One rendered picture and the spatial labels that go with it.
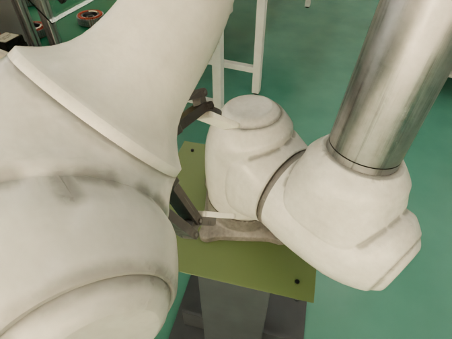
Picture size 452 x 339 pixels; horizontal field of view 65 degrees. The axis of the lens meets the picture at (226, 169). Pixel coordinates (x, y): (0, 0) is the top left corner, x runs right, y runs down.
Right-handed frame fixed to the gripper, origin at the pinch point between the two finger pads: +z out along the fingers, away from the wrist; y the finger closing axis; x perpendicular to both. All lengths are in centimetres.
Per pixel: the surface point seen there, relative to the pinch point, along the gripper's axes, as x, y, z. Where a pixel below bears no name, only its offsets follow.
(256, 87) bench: -99, -85, 151
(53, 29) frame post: -83, -52, 8
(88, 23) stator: -99, -70, 28
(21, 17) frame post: -91, -56, 1
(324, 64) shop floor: -76, -119, 210
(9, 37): -77, -41, -6
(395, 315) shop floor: -4, 40, 114
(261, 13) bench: -75, -114, 119
